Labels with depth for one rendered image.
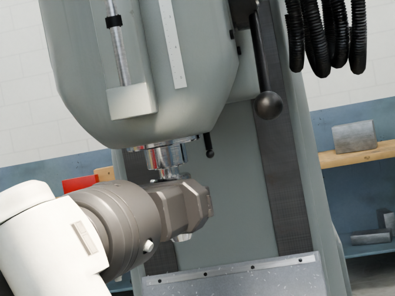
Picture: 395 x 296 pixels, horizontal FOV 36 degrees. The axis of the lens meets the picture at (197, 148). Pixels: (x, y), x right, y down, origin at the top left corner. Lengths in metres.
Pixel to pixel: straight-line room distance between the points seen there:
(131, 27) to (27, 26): 4.77
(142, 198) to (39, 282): 0.14
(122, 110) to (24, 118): 4.76
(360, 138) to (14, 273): 3.98
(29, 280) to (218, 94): 0.27
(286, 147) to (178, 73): 0.48
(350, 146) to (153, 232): 3.86
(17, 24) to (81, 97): 4.75
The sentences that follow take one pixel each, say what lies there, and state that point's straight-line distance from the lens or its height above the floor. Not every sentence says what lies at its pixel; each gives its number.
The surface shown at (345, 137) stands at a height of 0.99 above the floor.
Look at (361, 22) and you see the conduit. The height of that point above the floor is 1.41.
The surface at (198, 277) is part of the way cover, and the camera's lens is 1.10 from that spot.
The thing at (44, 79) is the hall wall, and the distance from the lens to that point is 5.25.
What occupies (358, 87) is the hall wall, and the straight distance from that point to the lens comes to 4.93.
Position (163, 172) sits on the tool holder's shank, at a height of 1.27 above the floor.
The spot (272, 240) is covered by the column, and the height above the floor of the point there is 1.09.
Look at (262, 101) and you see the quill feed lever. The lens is 0.61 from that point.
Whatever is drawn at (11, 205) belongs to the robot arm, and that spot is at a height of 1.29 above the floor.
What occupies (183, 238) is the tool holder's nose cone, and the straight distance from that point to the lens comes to 0.70.
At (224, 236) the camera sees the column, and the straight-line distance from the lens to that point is 1.09.
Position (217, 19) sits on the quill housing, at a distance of 0.63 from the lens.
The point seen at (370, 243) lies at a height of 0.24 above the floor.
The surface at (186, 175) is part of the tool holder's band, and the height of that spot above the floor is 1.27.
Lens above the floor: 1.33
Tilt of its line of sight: 3 degrees down
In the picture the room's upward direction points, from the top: 11 degrees counter-clockwise
